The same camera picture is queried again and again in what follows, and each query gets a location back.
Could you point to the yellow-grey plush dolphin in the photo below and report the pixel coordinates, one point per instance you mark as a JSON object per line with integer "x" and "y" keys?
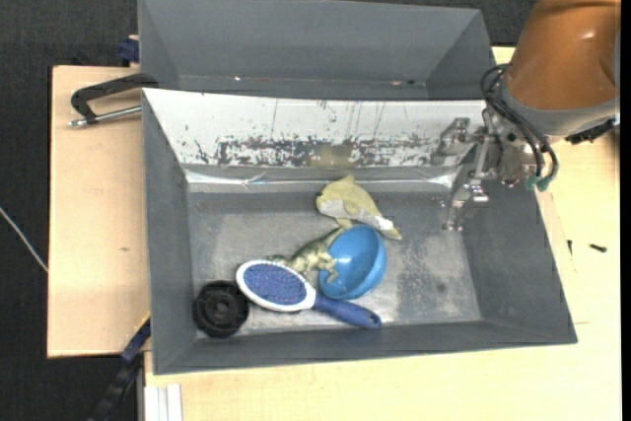
{"x": 347, "y": 202}

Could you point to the green toy dinosaur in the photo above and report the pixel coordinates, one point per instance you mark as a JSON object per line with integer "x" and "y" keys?
{"x": 310, "y": 256}

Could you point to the black round ribbed lid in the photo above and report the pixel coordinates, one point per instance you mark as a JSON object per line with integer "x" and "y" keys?
{"x": 219, "y": 309}

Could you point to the small black screw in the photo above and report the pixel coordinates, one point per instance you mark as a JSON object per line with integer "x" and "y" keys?
{"x": 599, "y": 248}

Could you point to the blue plastic bowl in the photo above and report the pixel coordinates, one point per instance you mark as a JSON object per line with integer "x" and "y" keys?
{"x": 360, "y": 266}

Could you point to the blue and white hair brush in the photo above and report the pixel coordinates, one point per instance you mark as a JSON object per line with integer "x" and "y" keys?
{"x": 276, "y": 286}

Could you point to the grey metal bin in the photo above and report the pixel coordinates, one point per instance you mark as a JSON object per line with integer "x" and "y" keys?
{"x": 296, "y": 39}

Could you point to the pale brown flat board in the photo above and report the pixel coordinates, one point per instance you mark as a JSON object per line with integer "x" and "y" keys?
{"x": 98, "y": 212}

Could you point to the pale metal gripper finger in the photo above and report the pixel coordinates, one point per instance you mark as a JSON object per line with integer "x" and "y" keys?
{"x": 456, "y": 135}
{"x": 468, "y": 197}

